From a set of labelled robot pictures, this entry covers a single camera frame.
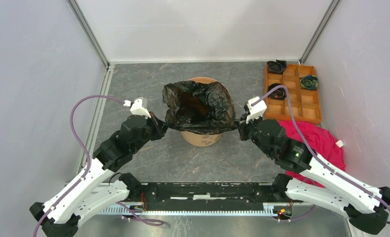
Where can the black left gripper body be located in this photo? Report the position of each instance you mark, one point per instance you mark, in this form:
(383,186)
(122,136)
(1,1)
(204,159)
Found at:
(154,131)

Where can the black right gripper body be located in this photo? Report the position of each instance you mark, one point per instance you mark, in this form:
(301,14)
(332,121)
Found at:
(247,129)

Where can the black plastic trash bag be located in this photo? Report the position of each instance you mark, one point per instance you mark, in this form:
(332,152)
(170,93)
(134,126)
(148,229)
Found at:
(219,119)

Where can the orange plastic trash bin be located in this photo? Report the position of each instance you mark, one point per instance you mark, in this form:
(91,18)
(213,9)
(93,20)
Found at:
(201,139)

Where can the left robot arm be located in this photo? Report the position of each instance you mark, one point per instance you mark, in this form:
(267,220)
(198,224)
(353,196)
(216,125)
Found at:
(62,215)

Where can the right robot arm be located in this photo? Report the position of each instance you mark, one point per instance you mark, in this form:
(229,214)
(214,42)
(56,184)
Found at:
(366,207)

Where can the rolled trash bag middle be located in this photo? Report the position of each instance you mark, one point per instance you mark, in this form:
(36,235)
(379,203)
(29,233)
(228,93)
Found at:
(278,94)

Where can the rolled trash bag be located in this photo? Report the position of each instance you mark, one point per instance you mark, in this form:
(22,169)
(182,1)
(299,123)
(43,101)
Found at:
(309,82)
(276,67)
(278,94)

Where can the rolled trash bag top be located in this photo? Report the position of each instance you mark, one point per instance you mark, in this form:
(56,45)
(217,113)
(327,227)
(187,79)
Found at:
(276,67)

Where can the rolled trash bag right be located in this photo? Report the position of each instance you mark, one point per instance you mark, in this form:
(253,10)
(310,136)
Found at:
(309,82)

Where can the orange compartment tray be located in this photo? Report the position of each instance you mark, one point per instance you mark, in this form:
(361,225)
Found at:
(304,105)

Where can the red cloth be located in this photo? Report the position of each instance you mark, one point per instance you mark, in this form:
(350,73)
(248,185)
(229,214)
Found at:
(319,139)

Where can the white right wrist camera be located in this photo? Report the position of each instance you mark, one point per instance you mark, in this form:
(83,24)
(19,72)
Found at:
(255,108)

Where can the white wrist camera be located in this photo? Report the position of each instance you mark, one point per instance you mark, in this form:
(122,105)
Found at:
(255,108)
(138,107)

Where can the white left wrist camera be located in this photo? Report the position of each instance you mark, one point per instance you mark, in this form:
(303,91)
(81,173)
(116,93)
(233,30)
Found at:
(138,107)

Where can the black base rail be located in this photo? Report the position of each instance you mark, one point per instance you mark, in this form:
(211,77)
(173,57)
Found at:
(205,196)

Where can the white comb cable strip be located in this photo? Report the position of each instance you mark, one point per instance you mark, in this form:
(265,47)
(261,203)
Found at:
(116,209)

